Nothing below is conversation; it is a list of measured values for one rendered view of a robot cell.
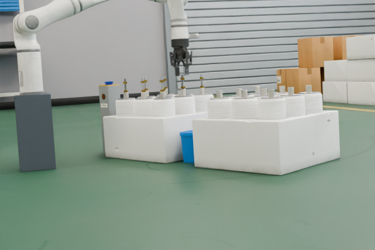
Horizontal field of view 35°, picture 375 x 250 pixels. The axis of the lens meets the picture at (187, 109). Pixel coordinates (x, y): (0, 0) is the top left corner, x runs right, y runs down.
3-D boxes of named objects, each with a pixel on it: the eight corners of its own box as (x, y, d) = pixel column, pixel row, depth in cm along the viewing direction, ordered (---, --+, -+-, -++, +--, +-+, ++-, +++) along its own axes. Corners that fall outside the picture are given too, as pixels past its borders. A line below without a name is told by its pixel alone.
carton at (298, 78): (321, 97, 597) (320, 67, 594) (299, 99, 591) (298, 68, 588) (308, 96, 625) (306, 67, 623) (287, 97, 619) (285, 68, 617)
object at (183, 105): (201, 138, 251) (198, 96, 250) (181, 141, 247) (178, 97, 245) (190, 136, 260) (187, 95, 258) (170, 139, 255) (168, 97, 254)
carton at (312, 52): (333, 66, 599) (332, 36, 597) (312, 67, 592) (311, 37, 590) (318, 66, 628) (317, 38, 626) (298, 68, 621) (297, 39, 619)
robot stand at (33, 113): (19, 172, 234) (14, 96, 232) (19, 167, 248) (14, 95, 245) (56, 168, 238) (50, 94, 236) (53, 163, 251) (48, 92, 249)
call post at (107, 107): (111, 153, 272) (107, 85, 270) (102, 153, 277) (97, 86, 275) (124, 151, 277) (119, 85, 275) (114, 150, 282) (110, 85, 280)
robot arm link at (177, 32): (200, 38, 251) (200, 23, 250) (178, 38, 244) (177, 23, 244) (188, 39, 258) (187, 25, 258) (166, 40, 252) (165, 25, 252)
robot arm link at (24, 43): (10, 13, 240) (13, 56, 241) (18, 10, 232) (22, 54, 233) (32, 13, 245) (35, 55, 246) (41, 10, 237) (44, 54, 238)
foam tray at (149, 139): (166, 163, 234) (163, 118, 233) (105, 157, 262) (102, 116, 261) (230, 150, 262) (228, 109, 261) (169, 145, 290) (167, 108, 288)
